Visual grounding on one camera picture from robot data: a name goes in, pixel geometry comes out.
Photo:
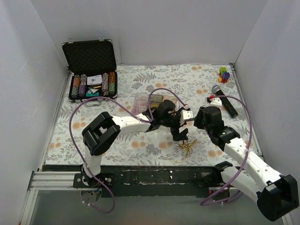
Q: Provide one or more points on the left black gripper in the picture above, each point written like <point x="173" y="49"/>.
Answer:
<point x="176" y="125"/>

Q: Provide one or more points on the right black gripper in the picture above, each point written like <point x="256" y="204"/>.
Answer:
<point x="199" y="117"/>

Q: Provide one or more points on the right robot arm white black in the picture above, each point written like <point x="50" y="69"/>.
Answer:
<point x="274" y="193"/>

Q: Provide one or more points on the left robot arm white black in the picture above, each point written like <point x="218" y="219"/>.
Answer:
<point x="100" y="134"/>

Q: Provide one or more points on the floral patterned table mat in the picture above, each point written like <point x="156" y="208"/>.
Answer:
<point x="192" y="83"/>

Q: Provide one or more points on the black handheld microphone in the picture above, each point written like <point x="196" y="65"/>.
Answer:
<point x="216" y="90"/>

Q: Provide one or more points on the amber plastic box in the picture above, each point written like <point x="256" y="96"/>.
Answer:
<point x="173" y="99"/>

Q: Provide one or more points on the colourful toy block train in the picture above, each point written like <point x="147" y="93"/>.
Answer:
<point x="224" y="75"/>

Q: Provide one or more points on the smoky grey plastic box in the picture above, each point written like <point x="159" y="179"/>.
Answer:
<point x="155" y="101"/>

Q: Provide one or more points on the clear plastic box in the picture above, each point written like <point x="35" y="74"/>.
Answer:
<point x="140" y="103"/>

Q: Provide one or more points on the white playing card deck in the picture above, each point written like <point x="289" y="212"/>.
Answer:
<point x="94" y="80"/>

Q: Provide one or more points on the black poker chip case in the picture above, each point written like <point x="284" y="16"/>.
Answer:
<point x="89" y="59"/>

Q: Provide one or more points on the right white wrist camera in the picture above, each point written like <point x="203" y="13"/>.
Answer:
<point x="214" y="101"/>

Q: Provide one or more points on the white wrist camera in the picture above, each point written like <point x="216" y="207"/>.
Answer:
<point x="214" y="101"/>
<point x="186" y="115"/>

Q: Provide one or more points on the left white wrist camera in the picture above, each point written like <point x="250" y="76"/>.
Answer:
<point x="186" y="115"/>

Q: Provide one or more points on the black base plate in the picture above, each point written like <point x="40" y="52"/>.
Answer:
<point x="160" y="180"/>

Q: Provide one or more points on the aluminium frame rail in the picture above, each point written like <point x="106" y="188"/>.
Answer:
<point x="59" y="196"/>

